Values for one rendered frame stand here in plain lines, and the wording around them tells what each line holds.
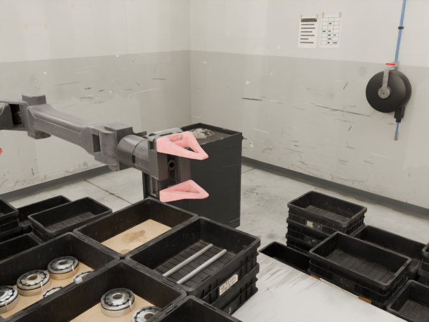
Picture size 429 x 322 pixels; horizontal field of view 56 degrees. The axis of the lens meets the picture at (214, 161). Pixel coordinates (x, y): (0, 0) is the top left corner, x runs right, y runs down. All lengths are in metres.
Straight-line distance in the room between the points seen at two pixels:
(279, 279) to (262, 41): 3.33
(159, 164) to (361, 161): 3.65
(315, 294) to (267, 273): 0.21
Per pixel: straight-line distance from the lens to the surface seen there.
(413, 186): 4.09
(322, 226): 2.53
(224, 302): 1.46
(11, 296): 1.49
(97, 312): 1.38
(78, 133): 0.88
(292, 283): 1.70
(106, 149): 0.79
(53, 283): 1.55
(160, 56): 5.13
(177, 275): 1.50
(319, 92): 4.29
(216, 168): 2.89
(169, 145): 0.63
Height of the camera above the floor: 1.68
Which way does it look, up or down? 19 degrees down
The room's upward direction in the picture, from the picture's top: straight up
